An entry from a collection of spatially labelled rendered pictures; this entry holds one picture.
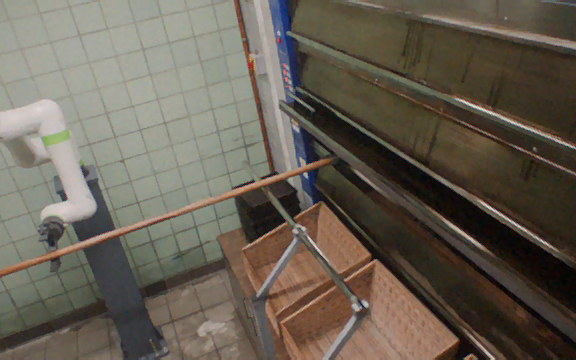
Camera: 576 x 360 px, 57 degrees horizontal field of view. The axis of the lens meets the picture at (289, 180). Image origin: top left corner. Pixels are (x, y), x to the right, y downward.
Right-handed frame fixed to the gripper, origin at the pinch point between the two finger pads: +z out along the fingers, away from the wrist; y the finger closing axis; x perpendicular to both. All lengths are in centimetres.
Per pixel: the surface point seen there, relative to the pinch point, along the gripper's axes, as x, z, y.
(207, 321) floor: -56, -84, 115
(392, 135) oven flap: -123, 46, -32
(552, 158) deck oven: -126, 113, -46
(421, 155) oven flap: -123, 64, -31
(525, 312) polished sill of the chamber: -128, 106, 2
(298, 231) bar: -90, 34, 1
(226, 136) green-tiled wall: -97, -128, 14
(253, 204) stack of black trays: -91, -46, 25
